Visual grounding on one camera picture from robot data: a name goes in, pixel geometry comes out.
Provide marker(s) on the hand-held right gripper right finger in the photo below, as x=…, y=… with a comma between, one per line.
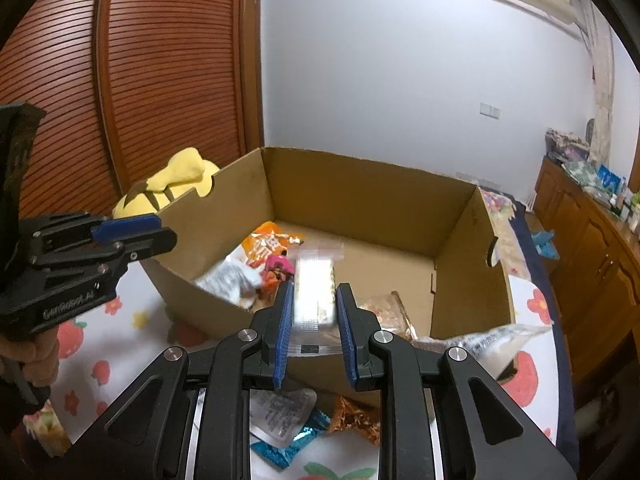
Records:
x=347, y=340

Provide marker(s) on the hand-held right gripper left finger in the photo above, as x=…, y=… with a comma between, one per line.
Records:
x=284, y=330

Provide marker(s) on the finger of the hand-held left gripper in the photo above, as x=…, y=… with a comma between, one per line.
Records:
x=125, y=227
x=150, y=247

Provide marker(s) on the clear biscuit packet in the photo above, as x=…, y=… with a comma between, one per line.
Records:
x=315, y=300

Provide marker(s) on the clear brown snack packet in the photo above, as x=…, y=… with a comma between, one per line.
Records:
x=387, y=310

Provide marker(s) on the pink snack packet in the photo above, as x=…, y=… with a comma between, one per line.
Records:
x=279, y=264

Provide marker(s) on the silver red printed snack packet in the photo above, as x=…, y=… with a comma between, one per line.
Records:
x=227, y=280

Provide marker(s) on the orange printed snack packet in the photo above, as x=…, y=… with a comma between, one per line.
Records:
x=262, y=247

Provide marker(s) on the brown cardboard box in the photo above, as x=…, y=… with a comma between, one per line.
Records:
x=360, y=200

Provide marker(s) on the person's left hand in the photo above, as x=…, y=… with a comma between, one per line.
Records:
x=37, y=360

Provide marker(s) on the yellow plush toy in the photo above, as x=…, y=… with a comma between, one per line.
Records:
x=170, y=180

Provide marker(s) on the orange foil snack packet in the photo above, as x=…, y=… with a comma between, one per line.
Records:
x=357, y=417

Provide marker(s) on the white grey printed packet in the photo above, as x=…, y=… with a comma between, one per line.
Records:
x=282, y=410

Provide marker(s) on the white flower printed blanket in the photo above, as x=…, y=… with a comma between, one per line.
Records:
x=125, y=360

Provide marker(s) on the blue foil snack packet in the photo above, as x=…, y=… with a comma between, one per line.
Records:
x=282, y=452

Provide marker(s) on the long silver pouch packet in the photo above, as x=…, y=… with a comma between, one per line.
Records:
x=485, y=345

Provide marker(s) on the brown slatted wooden wardrobe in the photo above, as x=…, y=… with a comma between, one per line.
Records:
x=150, y=70

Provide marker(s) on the navy bordered floral bedsheet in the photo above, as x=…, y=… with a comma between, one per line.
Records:
x=500, y=210

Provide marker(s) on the teal cloth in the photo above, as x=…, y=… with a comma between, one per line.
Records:
x=546, y=245

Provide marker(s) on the wooden sideboard cabinet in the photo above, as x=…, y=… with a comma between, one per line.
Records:
x=590, y=260

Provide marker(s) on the blue printed packet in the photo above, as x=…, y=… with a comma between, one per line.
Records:
x=610, y=177

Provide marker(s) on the group of small bottles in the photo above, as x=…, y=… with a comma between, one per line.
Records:
x=630, y=207

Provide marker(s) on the pale patterned curtain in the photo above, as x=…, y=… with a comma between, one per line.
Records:
x=600, y=75

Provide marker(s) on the white wall switch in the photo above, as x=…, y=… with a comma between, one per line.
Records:
x=490, y=110

